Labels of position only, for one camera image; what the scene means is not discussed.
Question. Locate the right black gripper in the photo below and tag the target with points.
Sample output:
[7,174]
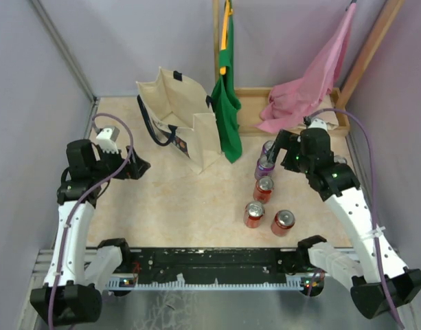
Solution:
[288,141]

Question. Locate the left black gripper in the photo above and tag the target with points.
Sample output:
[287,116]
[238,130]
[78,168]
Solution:
[138,167]

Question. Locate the cream canvas tote bag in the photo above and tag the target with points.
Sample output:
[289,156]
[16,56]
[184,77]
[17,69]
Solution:
[177,112]

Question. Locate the red soda can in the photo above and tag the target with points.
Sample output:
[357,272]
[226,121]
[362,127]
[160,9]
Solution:
[263,189]
[340,159]
[253,213]
[283,221]

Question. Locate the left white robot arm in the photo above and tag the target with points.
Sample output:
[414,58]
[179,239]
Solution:
[72,290]

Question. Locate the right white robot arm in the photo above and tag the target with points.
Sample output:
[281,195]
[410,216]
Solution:
[380,281]

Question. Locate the back purple soda can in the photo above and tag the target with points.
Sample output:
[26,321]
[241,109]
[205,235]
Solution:
[267,146]

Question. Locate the purple soda can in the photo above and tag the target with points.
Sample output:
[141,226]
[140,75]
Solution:
[263,167]
[267,146]

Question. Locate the pink hanging cloth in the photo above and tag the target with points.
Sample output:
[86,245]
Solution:
[290,102]

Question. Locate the front purple soda can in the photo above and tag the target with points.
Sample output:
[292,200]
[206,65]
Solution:
[263,167]

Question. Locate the beige folded cloth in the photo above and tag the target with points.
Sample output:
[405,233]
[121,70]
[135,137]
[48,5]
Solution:
[328,116]

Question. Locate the wooden tray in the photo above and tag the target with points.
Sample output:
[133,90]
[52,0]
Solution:
[255,99]

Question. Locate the green hanging shirt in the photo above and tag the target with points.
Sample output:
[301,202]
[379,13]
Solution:
[226,105]

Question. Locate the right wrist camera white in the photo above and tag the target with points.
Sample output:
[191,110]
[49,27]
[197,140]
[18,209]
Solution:
[315,123]

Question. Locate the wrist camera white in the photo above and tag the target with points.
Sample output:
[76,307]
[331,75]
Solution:
[106,139]
[315,123]

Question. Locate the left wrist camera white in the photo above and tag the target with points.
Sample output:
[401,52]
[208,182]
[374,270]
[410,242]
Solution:
[106,139]

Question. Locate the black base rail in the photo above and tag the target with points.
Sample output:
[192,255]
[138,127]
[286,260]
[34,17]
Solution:
[215,269]

